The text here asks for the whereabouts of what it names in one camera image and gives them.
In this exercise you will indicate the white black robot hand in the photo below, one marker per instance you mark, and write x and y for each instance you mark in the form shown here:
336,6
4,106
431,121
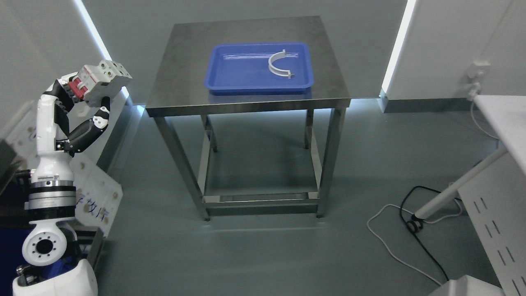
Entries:
56,144

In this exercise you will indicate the white red circuit breaker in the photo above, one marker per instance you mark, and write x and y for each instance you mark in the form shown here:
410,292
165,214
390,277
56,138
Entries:
94,82

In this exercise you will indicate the stainless steel table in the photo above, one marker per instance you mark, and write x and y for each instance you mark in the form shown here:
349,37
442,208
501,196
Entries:
179,91

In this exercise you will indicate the blue plastic tray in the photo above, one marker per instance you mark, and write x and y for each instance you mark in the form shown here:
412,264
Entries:
259,68

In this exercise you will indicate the white table leg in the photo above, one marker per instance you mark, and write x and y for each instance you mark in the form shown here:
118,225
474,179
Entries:
449,193

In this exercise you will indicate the white perforated cabinet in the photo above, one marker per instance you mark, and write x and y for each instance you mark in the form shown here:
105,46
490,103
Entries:
495,200

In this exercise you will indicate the white wall socket plug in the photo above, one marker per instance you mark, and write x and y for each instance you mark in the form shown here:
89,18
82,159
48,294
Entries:
476,73

